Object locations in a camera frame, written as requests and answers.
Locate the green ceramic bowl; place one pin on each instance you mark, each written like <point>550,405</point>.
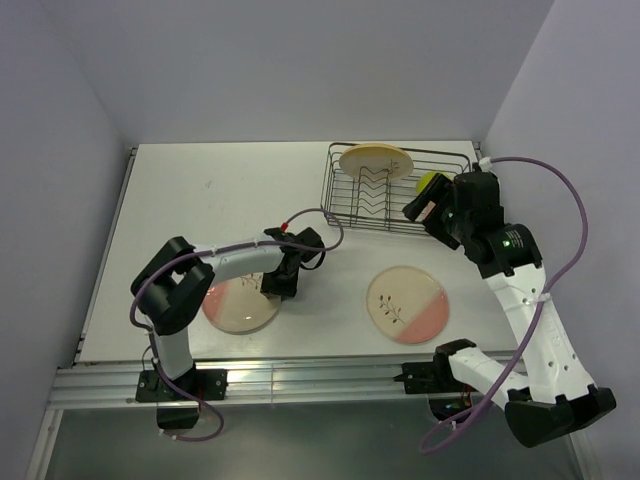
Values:
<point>424,181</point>

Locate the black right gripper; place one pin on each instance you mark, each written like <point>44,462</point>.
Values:
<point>435,190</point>

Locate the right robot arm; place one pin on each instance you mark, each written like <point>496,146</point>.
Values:
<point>544,391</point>

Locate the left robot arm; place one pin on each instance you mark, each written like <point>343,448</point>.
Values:
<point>172,288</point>

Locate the yellow cream plate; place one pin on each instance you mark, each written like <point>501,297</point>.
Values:
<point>374,158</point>

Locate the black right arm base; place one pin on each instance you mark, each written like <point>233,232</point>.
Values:
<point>422,378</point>

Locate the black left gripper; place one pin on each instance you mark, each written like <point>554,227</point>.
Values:
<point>286,290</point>

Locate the aluminium table rail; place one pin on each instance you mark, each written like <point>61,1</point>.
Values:
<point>249,382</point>

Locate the wire dish rack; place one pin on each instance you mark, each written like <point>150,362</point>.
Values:
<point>373,201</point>

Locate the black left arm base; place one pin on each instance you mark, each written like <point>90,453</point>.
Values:
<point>207,384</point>

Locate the pink cream plate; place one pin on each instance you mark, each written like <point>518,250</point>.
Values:
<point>407,305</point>
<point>238,306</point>

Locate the pink cup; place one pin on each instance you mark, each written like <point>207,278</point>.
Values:
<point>426,211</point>

